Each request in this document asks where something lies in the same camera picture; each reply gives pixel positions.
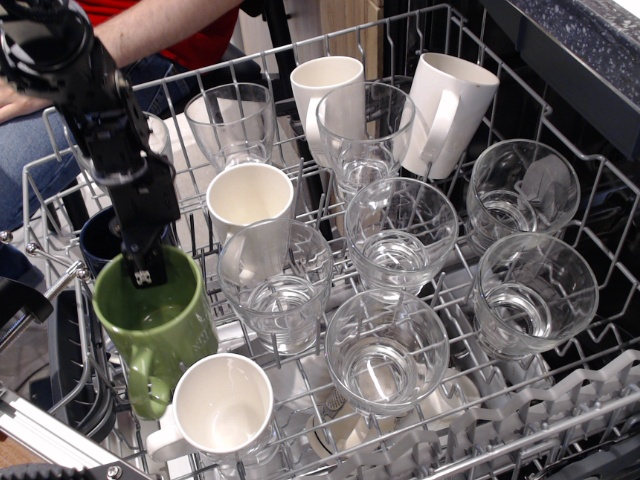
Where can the clear glass back left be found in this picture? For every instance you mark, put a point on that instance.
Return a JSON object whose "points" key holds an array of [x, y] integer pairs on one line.
{"points": [[159, 142]]}

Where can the white mug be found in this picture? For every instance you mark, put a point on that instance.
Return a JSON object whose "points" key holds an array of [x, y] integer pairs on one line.
{"points": [[451, 96], [222, 407], [310, 82]]}

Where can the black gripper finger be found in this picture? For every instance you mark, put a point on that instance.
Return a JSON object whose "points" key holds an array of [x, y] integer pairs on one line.
{"points": [[148, 269]]}

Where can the grey wire dishwasher rack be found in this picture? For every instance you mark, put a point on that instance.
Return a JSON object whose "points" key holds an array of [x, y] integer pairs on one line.
{"points": [[561, 410]]}

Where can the person's hand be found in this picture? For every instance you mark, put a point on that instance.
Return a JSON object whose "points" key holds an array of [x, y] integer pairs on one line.
{"points": [[14, 105]]}

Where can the white plate lower rack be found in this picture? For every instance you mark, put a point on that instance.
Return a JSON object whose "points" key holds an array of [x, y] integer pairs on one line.
{"points": [[348, 429]]}

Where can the person's bare forearm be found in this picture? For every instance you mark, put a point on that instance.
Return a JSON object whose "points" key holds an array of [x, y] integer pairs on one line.
{"points": [[151, 26]]}

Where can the clear glass front centre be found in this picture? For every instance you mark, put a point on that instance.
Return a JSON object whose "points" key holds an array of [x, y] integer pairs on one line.
{"points": [[386, 351]]}

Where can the green ceramic mug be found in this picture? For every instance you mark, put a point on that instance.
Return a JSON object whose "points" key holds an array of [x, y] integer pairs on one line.
{"points": [[158, 331]]}

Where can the white mug back right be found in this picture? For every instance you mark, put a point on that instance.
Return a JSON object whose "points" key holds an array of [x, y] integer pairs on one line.
{"points": [[451, 96]]}

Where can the clear glass back middle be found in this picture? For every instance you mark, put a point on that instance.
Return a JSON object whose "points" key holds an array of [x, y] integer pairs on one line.
{"points": [[233, 124]]}

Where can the white mug front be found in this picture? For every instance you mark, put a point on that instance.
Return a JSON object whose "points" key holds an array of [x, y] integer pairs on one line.
{"points": [[222, 407]]}

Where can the white mug back centre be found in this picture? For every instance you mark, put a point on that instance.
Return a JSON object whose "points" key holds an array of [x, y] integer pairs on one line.
{"points": [[310, 82]]}

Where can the dark speckled countertop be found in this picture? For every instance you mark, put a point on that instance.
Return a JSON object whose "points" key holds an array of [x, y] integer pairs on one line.
{"points": [[588, 51]]}

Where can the clear glass right upper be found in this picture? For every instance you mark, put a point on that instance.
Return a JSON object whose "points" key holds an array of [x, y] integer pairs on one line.
{"points": [[517, 186]]}

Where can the clear glass centre left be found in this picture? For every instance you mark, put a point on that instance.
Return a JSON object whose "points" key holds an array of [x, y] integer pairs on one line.
{"points": [[277, 276]]}

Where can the clear glass right lower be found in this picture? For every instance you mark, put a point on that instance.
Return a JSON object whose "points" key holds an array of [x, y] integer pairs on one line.
{"points": [[531, 293]]}

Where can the cream mug centre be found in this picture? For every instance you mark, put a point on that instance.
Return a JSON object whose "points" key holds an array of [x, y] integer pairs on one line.
{"points": [[250, 205]]}

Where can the black clamp with metal rod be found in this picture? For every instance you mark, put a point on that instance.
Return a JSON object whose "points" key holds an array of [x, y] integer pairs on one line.
{"points": [[33, 305]]}

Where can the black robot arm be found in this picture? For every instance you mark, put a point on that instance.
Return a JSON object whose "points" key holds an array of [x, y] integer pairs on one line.
{"points": [[49, 50]]}

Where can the dark blue ceramic mug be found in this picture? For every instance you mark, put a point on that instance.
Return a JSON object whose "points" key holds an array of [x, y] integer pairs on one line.
{"points": [[99, 242]]}

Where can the tall clear glass back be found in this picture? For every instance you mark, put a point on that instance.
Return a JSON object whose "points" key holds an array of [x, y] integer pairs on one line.
{"points": [[365, 130]]}

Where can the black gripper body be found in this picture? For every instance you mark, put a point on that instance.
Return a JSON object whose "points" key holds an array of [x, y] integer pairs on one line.
{"points": [[145, 206]]}

